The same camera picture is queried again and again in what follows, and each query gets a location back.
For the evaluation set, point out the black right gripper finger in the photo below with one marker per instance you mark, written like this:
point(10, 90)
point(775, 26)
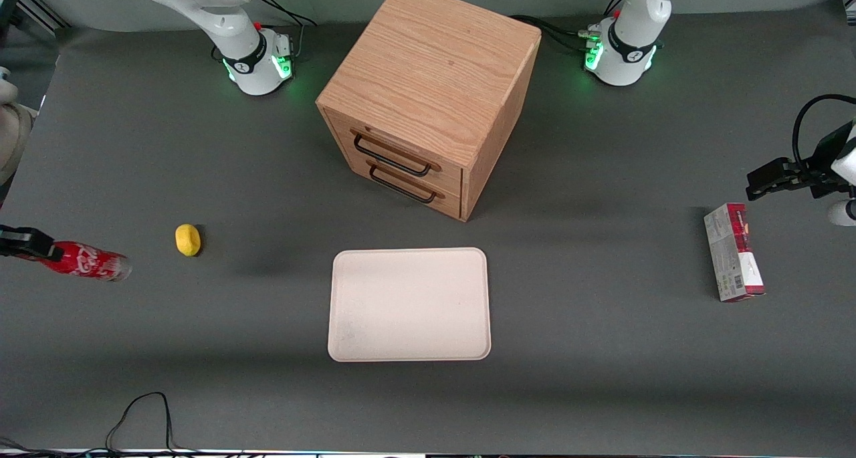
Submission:
point(43, 244)
point(12, 239)

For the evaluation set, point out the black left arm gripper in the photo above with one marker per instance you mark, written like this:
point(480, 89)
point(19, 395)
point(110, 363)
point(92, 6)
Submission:
point(810, 171)

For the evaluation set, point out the red coke bottle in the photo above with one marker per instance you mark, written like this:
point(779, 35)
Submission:
point(87, 261)

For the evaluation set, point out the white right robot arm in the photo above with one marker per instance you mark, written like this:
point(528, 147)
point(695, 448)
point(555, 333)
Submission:
point(247, 57)

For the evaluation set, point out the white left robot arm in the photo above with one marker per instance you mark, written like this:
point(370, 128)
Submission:
point(628, 57)

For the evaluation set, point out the white rectangular tray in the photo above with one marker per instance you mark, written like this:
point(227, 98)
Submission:
point(409, 304)

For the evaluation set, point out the red and white carton box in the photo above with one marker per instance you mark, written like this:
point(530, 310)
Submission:
point(734, 254)

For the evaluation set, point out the beige and white bundle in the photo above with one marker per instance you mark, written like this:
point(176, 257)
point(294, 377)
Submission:
point(15, 140)

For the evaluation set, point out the yellow lemon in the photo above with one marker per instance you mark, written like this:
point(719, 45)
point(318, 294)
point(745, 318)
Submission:
point(188, 240)

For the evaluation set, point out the wooden drawer front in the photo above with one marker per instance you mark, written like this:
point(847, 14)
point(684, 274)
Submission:
point(451, 202)
point(449, 176)

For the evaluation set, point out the wooden drawer cabinet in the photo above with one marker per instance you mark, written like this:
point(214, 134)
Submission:
point(435, 63)

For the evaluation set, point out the aluminium frame rail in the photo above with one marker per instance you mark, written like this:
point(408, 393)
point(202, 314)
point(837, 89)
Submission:
point(43, 11)

